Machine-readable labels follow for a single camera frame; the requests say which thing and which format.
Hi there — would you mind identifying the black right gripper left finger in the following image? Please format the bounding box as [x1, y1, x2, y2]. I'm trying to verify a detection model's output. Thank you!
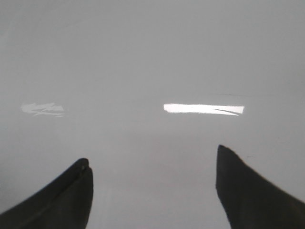
[0, 158, 93, 229]

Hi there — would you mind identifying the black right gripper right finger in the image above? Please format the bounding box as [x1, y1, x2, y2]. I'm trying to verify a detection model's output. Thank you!
[216, 145, 305, 229]

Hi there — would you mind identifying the white whiteboard with aluminium frame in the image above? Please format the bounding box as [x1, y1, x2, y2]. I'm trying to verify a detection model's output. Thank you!
[0, 0, 305, 229]

